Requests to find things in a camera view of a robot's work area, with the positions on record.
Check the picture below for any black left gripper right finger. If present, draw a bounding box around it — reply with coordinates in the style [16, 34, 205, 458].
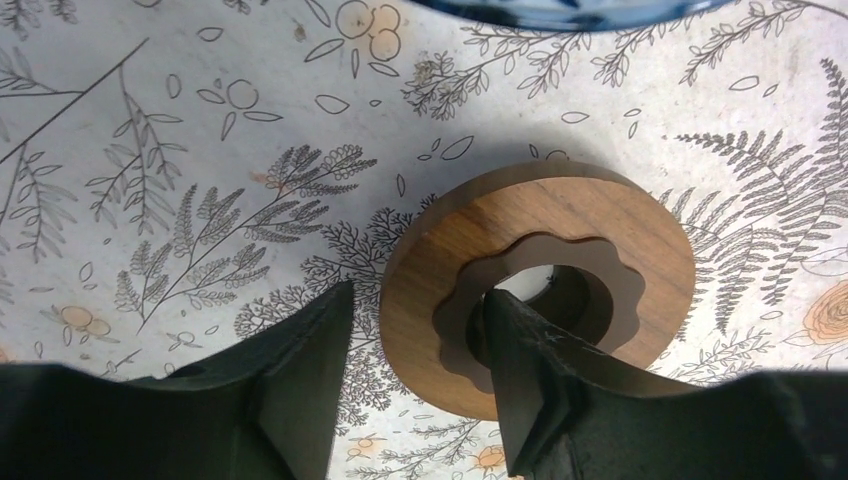
[482, 290, 847, 479]

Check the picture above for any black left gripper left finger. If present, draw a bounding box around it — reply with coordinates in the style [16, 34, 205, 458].
[1, 281, 354, 479]

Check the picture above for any blue glass dripper cone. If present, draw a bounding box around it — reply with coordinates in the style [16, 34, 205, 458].
[414, 0, 728, 33]

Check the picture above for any floral tablecloth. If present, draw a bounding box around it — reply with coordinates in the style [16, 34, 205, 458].
[1, 1, 847, 479]

